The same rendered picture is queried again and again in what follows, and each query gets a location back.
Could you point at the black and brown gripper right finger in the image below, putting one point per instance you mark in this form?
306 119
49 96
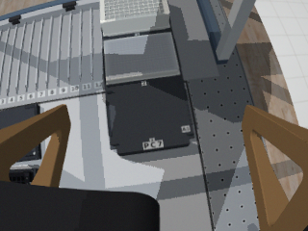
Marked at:
270 198

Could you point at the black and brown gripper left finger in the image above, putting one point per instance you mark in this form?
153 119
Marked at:
19 139

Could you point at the white multi-well plate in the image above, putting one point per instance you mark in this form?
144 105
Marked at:
140 58

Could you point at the black well plate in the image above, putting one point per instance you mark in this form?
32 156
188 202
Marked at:
22 177

